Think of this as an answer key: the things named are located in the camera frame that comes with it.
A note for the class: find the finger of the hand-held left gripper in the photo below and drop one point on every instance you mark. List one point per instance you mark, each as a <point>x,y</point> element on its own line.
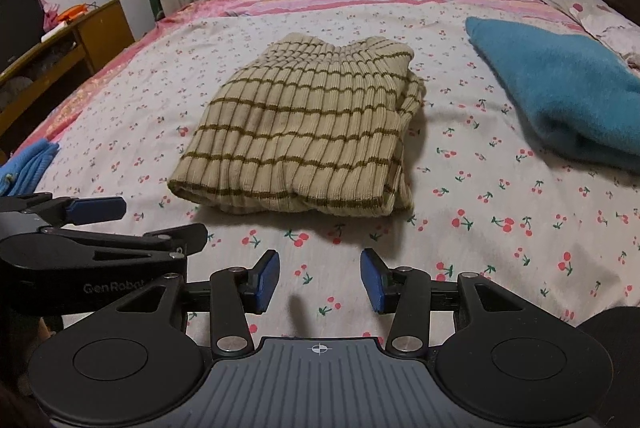
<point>95,209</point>
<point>125,244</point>

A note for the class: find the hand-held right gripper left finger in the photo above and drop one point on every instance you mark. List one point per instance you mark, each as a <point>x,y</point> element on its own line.
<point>267,280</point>

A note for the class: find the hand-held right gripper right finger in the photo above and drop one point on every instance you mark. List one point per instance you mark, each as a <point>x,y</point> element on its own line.
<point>374,280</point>

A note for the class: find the beige striped knit sweater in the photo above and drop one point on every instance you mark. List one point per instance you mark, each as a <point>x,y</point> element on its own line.
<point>300,133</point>

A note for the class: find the blue knit garment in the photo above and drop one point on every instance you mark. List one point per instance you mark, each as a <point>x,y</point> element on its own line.
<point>30,163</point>

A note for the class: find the cherry print bed sheet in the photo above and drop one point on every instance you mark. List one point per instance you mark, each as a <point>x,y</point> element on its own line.
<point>500,208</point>

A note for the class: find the wooden desk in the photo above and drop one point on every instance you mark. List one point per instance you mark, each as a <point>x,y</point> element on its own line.
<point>100,33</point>

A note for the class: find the orange toy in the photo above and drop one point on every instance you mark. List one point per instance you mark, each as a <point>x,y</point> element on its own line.
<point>72,13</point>

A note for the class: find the pink plastic bag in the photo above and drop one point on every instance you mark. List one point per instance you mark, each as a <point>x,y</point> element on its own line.
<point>49,15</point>

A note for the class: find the dark monitor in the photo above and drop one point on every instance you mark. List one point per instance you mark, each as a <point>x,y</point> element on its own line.
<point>20,23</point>

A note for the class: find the teal fleece garment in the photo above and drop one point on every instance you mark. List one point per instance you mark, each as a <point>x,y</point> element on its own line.
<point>560,83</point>

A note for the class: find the pink dotted pillow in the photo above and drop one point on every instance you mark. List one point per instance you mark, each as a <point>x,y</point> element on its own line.
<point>590,13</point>

